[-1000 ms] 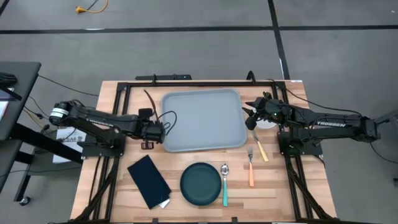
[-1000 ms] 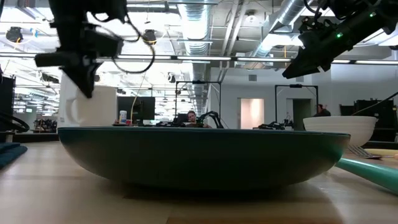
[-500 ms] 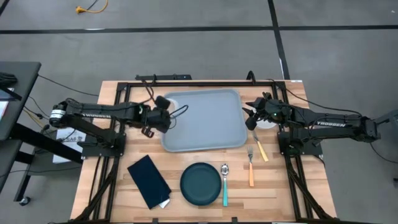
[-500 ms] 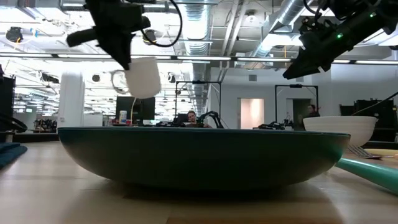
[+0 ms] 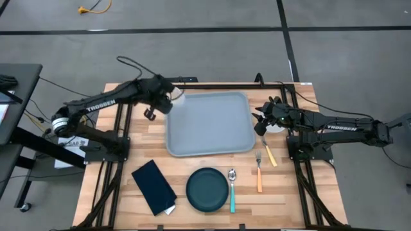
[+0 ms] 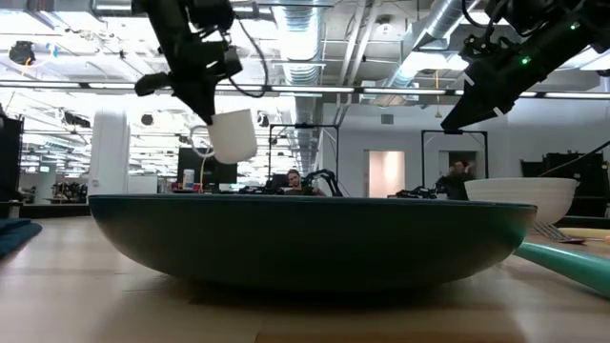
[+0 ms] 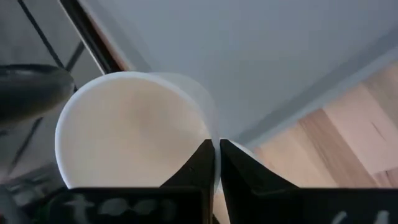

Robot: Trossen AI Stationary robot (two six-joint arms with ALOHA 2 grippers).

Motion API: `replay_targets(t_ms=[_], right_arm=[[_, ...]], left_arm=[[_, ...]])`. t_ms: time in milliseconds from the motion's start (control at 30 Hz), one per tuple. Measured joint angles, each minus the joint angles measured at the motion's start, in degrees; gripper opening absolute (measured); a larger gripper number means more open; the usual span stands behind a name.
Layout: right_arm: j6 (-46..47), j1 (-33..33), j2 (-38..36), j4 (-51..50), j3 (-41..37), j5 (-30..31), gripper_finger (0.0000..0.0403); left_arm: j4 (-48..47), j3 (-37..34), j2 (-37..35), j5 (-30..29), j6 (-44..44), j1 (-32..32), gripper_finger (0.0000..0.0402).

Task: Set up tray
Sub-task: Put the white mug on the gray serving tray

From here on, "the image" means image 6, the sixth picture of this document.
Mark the white ceramic mug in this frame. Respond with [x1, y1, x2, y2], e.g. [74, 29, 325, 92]
[189, 108, 259, 166]

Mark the black ceiling cord reel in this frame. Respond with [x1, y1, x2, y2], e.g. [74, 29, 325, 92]
[8, 40, 37, 67]

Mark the white ribbed bowl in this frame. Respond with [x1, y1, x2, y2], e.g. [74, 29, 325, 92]
[464, 176, 580, 226]

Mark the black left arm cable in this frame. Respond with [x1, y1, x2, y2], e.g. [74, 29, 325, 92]
[227, 17, 271, 99]

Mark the white building column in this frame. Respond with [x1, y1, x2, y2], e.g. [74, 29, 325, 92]
[87, 109, 131, 196]

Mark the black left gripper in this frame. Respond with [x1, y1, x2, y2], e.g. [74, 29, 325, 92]
[134, 39, 244, 126]

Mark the black aluminium table frame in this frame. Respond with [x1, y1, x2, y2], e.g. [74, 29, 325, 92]
[555, 214, 610, 229]

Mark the black computer monitor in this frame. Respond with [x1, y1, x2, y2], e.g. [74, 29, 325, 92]
[176, 147, 238, 192]

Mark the person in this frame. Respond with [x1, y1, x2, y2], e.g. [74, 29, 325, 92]
[434, 160, 478, 201]
[284, 169, 328, 197]

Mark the yellow-handled metal fork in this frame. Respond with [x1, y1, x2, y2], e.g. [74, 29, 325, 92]
[531, 221, 610, 246]

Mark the silver ventilation duct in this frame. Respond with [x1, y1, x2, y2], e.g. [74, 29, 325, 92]
[380, 0, 482, 96]
[271, 0, 326, 175]

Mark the dark teal plate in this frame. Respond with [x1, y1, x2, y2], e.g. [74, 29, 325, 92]
[88, 193, 539, 292]

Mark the long black arm cable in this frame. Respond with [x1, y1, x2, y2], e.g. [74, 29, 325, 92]
[538, 140, 610, 178]

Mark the lit doorway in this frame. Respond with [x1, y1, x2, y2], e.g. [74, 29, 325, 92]
[366, 150, 406, 199]

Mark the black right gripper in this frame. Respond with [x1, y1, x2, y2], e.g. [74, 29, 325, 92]
[440, 18, 592, 131]

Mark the teal-handled metal spoon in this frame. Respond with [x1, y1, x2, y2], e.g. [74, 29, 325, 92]
[513, 241, 610, 299]

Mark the long ceiling light strip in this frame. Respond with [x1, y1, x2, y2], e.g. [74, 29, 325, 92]
[0, 81, 610, 100]

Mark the black cabinet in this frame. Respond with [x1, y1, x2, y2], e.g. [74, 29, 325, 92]
[519, 151, 610, 218]
[0, 116, 24, 204]

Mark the dark blue cloth napkin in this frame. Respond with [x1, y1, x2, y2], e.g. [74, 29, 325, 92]
[0, 217, 43, 261]

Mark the black metal frame stand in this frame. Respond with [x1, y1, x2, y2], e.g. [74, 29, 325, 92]
[420, 128, 490, 201]
[268, 122, 340, 196]

